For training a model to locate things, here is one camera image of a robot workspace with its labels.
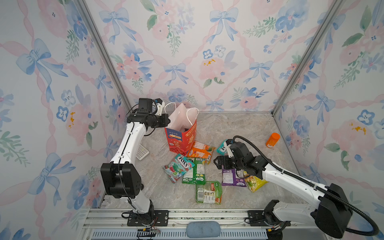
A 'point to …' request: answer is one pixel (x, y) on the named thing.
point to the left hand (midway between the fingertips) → (170, 119)
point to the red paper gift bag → (181, 128)
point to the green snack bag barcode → (210, 192)
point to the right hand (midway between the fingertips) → (219, 159)
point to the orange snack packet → (199, 150)
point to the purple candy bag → (233, 177)
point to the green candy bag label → (196, 174)
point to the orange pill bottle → (272, 140)
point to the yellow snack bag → (255, 183)
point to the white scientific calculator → (142, 152)
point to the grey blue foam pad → (203, 229)
